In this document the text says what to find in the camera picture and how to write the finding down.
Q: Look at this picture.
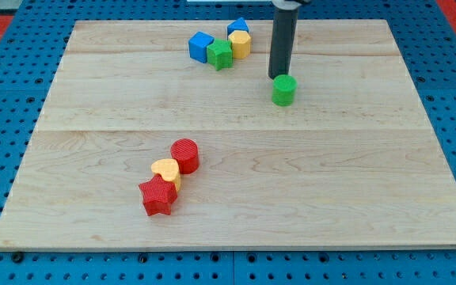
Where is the blue triangle block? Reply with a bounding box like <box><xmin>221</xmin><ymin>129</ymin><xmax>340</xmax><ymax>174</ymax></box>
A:
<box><xmin>226</xmin><ymin>17</ymin><xmax>249</xmax><ymax>36</ymax></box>

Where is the green cylinder block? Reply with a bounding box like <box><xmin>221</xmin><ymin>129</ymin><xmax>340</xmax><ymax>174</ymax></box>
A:
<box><xmin>272</xmin><ymin>74</ymin><xmax>298</xmax><ymax>106</ymax></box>

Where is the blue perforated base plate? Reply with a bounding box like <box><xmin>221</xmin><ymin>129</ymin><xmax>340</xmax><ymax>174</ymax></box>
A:
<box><xmin>0</xmin><ymin>1</ymin><xmax>456</xmax><ymax>284</ymax></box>

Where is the blue cube block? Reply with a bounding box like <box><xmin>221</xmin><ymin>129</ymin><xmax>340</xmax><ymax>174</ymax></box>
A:
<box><xmin>188</xmin><ymin>31</ymin><xmax>215</xmax><ymax>63</ymax></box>

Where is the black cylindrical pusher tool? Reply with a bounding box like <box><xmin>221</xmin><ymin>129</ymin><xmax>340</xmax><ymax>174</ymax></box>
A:
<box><xmin>268</xmin><ymin>0</ymin><xmax>302</xmax><ymax>79</ymax></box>

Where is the wooden board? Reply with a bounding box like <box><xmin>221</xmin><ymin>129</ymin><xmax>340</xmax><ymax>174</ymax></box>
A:
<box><xmin>0</xmin><ymin>20</ymin><xmax>456</xmax><ymax>253</ymax></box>

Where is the red cylinder block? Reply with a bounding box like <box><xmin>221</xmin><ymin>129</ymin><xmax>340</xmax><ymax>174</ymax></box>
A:
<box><xmin>170</xmin><ymin>139</ymin><xmax>200</xmax><ymax>174</ymax></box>

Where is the red star block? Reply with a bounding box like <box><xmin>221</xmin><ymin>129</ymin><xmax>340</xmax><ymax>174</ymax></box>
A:
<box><xmin>139</xmin><ymin>174</ymin><xmax>177</xmax><ymax>216</ymax></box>

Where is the green star block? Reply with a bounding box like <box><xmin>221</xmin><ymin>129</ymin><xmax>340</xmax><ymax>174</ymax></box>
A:
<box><xmin>207</xmin><ymin>39</ymin><xmax>233</xmax><ymax>70</ymax></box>

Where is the yellow hexagon block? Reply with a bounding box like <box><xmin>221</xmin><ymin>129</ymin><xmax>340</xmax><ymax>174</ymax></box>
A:
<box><xmin>228</xmin><ymin>30</ymin><xmax>252</xmax><ymax>59</ymax></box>

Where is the yellow heart block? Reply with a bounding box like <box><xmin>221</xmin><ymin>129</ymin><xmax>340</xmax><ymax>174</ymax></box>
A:
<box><xmin>150</xmin><ymin>158</ymin><xmax>181</xmax><ymax>192</ymax></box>

